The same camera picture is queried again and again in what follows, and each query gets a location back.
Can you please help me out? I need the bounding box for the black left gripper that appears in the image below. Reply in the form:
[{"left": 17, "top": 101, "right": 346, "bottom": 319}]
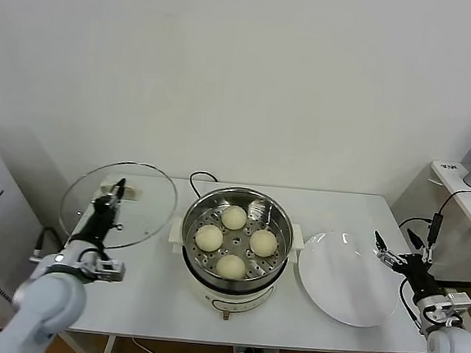
[{"left": 68, "top": 174, "right": 127, "bottom": 254}]

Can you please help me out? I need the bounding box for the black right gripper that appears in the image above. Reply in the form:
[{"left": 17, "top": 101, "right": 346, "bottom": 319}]
[{"left": 369, "top": 225, "right": 450, "bottom": 297}]

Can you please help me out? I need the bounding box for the round glass pot lid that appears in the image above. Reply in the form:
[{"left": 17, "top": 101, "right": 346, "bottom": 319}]
[{"left": 57, "top": 155, "right": 181, "bottom": 255}]

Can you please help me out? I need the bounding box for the cream steamed baozi bun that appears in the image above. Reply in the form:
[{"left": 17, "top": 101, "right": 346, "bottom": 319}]
[
  {"left": 219, "top": 203, "right": 249, "bottom": 232},
  {"left": 215, "top": 253, "right": 248, "bottom": 281},
  {"left": 247, "top": 228, "right": 279, "bottom": 258},
  {"left": 193, "top": 224, "right": 226, "bottom": 254}
]

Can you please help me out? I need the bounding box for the stainless perforated steamer basket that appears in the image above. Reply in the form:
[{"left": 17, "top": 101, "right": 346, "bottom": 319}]
[{"left": 164, "top": 182, "right": 310, "bottom": 299}]

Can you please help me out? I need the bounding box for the large white round plate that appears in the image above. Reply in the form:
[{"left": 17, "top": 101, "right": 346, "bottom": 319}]
[{"left": 292, "top": 228, "right": 407, "bottom": 331}]

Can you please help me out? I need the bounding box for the cream electric cooker base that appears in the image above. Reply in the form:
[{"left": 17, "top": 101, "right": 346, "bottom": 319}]
[{"left": 161, "top": 236, "right": 305, "bottom": 329}]

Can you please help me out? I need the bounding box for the black power adapter cable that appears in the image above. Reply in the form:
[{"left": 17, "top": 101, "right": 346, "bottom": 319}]
[{"left": 395, "top": 183, "right": 471, "bottom": 272}]

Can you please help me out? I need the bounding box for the black right camera cable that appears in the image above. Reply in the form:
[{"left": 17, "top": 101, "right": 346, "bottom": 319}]
[{"left": 395, "top": 276, "right": 430, "bottom": 327}]

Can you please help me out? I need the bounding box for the black camera cable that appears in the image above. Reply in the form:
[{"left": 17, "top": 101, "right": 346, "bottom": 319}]
[
  {"left": 395, "top": 276, "right": 430, "bottom": 327},
  {"left": 30, "top": 227, "right": 67, "bottom": 267}
]

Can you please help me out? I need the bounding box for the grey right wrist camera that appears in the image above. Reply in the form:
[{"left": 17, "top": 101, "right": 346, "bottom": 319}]
[{"left": 423, "top": 287, "right": 471, "bottom": 328}]

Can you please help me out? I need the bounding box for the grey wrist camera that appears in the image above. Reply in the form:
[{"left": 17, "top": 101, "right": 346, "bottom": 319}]
[
  {"left": 94, "top": 257, "right": 127, "bottom": 286},
  {"left": 423, "top": 287, "right": 471, "bottom": 328}
]

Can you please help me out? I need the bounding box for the black cooker power cord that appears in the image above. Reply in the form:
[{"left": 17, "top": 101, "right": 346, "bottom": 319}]
[{"left": 187, "top": 170, "right": 221, "bottom": 202}]

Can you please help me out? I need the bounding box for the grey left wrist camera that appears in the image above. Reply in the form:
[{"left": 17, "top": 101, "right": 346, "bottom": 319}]
[{"left": 94, "top": 257, "right": 127, "bottom": 286}]

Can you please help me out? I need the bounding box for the black left camera cable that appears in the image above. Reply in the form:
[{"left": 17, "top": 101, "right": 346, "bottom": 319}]
[{"left": 30, "top": 227, "right": 67, "bottom": 267}]

